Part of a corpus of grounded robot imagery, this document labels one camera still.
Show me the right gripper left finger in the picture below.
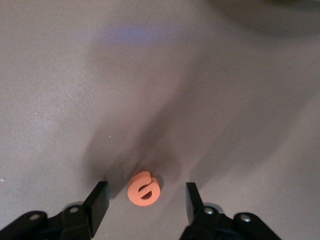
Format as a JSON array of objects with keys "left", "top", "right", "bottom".
[{"left": 0, "top": 180, "right": 110, "bottom": 240}]

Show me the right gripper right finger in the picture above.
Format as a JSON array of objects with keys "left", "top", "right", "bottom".
[{"left": 178, "top": 182, "right": 283, "bottom": 240}]

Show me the orange foam number 6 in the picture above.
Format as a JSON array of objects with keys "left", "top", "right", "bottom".
[{"left": 126, "top": 170, "right": 161, "bottom": 207}]

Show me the brown table cover sheet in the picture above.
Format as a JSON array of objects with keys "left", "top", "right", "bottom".
[{"left": 0, "top": 0, "right": 320, "bottom": 240}]

